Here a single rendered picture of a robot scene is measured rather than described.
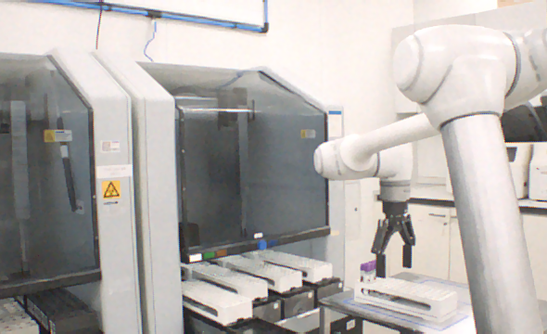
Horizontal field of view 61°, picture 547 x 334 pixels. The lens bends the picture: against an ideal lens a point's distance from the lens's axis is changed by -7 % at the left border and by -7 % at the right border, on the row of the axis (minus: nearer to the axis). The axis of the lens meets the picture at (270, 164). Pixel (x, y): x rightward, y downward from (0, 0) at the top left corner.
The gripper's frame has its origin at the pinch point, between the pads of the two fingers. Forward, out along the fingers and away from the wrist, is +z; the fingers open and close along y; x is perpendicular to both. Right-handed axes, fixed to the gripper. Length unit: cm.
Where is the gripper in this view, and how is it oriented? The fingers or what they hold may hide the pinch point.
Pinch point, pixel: (394, 268)
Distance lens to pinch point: 149.1
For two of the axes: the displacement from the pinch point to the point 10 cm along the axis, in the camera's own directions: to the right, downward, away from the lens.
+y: 7.5, -0.5, 6.6
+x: -6.7, -0.2, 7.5
